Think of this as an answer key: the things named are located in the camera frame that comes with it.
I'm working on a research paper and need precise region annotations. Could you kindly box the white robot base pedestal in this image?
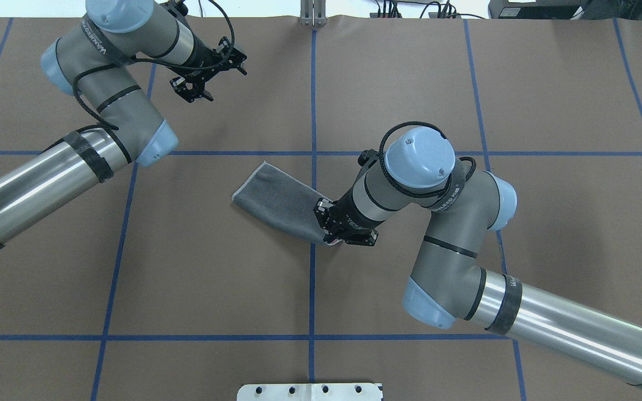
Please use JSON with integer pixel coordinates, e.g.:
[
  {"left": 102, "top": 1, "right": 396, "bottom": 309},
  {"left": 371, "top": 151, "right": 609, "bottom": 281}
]
[{"left": 236, "top": 382, "right": 385, "bottom": 400}]

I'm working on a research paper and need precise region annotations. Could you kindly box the black box device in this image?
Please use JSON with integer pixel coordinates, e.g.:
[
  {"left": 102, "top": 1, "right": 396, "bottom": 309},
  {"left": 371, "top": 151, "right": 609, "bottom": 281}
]
[{"left": 487, "top": 1, "right": 583, "bottom": 20}]

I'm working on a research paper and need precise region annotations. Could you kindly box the brown paper table cover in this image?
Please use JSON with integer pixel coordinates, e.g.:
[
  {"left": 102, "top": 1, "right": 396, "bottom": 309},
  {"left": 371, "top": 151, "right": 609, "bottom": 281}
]
[{"left": 0, "top": 16, "right": 642, "bottom": 400}]

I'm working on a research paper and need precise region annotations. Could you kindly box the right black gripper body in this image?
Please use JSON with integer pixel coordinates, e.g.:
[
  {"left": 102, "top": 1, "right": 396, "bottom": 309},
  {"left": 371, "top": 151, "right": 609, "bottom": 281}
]
[{"left": 314, "top": 192, "right": 380, "bottom": 246}]

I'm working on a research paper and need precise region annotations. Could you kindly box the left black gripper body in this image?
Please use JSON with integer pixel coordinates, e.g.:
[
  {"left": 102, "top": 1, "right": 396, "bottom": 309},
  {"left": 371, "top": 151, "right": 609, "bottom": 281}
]
[{"left": 185, "top": 36, "right": 227, "bottom": 79}]

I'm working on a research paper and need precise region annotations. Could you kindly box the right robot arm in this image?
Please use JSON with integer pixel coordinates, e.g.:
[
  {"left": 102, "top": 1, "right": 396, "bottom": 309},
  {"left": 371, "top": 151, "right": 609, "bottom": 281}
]
[{"left": 313, "top": 121, "right": 642, "bottom": 391}]

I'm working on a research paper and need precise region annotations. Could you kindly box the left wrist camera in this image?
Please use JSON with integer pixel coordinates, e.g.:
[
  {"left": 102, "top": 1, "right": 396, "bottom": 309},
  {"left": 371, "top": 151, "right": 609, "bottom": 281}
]
[{"left": 216, "top": 36, "right": 248, "bottom": 76}]

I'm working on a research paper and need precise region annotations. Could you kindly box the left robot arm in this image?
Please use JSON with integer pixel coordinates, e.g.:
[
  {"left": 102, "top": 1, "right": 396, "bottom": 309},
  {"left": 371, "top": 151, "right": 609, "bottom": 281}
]
[{"left": 0, "top": 1, "right": 246, "bottom": 250}]

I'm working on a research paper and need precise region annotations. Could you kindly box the pink and grey towel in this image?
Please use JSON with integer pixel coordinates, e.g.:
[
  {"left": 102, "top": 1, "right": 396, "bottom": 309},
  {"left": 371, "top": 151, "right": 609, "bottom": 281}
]
[{"left": 231, "top": 162, "right": 340, "bottom": 246}]

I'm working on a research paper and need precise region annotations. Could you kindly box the aluminium frame post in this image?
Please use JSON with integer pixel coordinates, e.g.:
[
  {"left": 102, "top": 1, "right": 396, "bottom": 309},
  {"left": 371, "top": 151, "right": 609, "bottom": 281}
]
[{"left": 299, "top": 0, "right": 328, "bottom": 28}]

